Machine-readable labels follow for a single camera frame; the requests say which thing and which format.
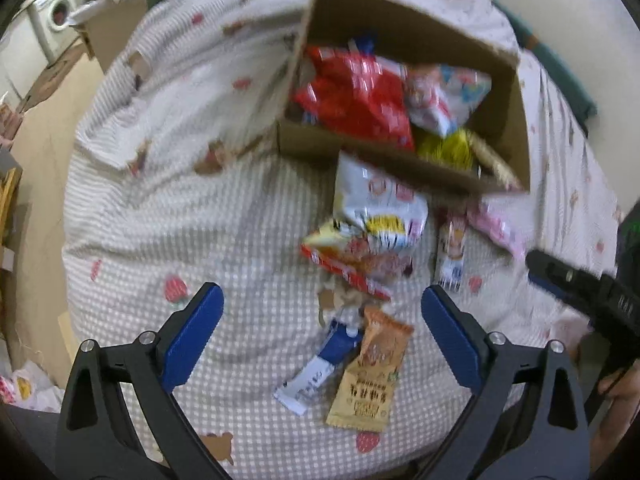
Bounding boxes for checked printed blanket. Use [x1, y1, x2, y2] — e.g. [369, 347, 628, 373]
[62, 0, 626, 480]

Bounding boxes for wooden chair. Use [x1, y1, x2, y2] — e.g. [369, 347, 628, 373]
[0, 164, 24, 242]

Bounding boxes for white blue sachet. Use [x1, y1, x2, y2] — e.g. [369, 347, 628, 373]
[272, 317, 364, 417]

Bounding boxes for brown white snack bar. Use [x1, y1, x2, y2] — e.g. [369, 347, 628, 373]
[432, 210, 469, 294]

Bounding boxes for beige snack packet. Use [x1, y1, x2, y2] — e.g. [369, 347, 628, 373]
[470, 132, 524, 192]

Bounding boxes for white kitchen cabinet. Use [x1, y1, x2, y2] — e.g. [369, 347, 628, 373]
[0, 14, 52, 107]

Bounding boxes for white washing machine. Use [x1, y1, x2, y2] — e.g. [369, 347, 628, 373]
[29, 0, 82, 64]

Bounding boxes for tan orange snack packet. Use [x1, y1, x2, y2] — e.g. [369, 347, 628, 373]
[325, 307, 416, 434]

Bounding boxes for cardboard box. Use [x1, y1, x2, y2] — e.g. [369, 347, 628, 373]
[277, 0, 532, 196]

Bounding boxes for white storage box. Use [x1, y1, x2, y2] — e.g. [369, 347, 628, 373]
[69, 0, 152, 74]

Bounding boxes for white plastic bag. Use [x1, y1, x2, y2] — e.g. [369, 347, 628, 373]
[0, 359, 64, 414]

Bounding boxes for person's right hand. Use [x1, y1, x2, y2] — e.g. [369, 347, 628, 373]
[596, 355, 640, 463]

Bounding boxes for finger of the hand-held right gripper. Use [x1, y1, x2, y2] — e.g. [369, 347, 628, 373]
[525, 249, 610, 313]

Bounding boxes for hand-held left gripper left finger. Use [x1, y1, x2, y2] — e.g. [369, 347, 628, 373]
[55, 282, 234, 480]

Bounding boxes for yellow red snack packet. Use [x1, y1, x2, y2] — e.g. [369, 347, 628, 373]
[300, 219, 414, 304]

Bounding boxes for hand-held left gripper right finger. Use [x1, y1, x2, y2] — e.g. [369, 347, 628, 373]
[419, 284, 594, 480]

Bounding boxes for plain pink packet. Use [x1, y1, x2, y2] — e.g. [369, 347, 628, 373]
[467, 202, 527, 262]

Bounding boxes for person's grey trouser leg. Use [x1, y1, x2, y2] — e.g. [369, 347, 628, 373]
[0, 404, 62, 480]

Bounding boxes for teal mattress edge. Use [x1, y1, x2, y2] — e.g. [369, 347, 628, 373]
[492, 0, 599, 127]

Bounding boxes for brown doormat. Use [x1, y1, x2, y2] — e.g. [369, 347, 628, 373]
[19, 41, 94, 112]

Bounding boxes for pink cartoon snack packet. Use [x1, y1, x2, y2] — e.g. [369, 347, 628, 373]
[404, 62, 494, 139]

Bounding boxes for white snack packet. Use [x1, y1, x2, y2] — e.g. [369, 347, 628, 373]
[332, 152, 430, 254]

